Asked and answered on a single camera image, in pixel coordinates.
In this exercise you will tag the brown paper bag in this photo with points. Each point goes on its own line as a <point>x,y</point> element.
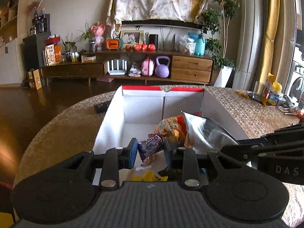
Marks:
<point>35,79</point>

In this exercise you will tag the pink plush doll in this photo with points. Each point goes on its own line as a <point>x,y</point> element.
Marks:
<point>98,32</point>

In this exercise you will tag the small potted plant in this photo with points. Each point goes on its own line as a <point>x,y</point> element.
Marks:
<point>91,42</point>

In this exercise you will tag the yellow curtain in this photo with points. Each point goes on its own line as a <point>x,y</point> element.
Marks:
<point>269,40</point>

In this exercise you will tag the yellow foil pouch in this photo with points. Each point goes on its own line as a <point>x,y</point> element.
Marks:
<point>269,83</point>

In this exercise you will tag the pink toy case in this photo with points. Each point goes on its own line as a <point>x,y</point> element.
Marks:
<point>148,67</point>

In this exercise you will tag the television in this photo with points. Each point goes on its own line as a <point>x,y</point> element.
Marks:
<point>161,22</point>

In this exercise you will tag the small yellow wrapper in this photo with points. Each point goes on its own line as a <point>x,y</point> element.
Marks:
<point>241,93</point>

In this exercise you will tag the stack of books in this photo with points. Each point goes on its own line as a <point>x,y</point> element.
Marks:
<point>135,71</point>

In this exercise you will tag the red and white cardboard box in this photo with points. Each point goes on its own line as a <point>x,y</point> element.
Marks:
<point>142,109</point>

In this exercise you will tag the purple candy packet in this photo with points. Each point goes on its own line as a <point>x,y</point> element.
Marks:
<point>152,144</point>

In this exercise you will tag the white orange snack box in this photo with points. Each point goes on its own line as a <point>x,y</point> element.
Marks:
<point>52,54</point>

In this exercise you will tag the leafy potted plant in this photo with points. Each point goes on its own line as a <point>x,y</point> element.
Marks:
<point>68,48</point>

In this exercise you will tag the printed blanket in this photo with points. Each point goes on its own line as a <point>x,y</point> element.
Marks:
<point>154,0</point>

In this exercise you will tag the black speaker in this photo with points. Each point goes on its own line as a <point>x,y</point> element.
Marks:
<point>153,40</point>

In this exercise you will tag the orange toy radio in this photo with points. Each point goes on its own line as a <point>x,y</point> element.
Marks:
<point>114,44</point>

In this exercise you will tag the grey box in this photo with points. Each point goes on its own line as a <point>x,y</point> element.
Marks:
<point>287,101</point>

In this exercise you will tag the dark round placemat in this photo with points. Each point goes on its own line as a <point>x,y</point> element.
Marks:
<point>251,99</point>

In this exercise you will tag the flower vase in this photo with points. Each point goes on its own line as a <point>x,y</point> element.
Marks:
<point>36,9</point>

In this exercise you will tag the white standing air conditioner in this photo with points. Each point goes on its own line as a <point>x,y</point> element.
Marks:
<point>251,28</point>

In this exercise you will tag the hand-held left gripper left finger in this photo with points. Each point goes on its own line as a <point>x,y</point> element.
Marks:
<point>132,155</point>

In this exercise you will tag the red apple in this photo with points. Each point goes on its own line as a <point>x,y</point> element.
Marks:
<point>136,47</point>
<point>128,47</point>

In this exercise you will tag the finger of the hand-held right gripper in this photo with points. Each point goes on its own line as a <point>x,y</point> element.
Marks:
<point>261,150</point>
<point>289,131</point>

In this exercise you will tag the orange chip bag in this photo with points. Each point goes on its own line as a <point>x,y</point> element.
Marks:
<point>169,128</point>

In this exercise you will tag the red wrapped fruit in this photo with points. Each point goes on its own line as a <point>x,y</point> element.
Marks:
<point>152,47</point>
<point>144,46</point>

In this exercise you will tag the white router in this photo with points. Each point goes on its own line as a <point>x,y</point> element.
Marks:
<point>116,68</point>

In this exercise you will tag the photo frame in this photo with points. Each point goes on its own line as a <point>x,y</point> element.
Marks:
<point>131,38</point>

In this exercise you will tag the washing machine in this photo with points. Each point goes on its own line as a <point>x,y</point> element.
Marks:
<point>295,80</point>

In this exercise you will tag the yellow snack packet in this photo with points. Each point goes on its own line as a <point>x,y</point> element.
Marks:
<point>148,176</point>

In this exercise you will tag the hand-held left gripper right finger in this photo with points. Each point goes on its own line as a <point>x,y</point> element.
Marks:
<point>169,156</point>

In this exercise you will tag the yellow vitamin bottle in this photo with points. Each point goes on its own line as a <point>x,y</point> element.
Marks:
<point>275,95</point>

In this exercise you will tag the teal spray bottle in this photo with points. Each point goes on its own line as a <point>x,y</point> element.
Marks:
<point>198,44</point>

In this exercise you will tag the red gift box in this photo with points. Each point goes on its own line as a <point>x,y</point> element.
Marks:
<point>52,40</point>

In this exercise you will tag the coffee machine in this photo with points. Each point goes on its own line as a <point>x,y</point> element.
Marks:
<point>41,23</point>

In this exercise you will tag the black cabinet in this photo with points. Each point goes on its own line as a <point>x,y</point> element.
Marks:
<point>33,52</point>

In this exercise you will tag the wall storage cabinet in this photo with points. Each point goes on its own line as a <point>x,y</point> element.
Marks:
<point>8,52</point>

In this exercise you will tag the purple kettlebell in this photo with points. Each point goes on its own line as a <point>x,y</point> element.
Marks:
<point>162,68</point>

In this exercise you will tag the clear plastic bag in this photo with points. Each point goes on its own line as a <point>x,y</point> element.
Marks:
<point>185,45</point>

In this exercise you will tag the white snack packet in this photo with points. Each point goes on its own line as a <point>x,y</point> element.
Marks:
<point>206,133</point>

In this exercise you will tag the tall potted plant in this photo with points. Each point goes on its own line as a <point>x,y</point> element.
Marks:
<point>222,4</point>

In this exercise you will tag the clear glass cup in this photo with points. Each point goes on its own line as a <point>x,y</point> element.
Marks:
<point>257,91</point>

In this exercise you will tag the wooden TV cabinet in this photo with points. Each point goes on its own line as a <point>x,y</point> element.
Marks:
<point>190,67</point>

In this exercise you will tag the small white yellow box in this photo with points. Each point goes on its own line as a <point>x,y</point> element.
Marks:
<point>88,58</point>

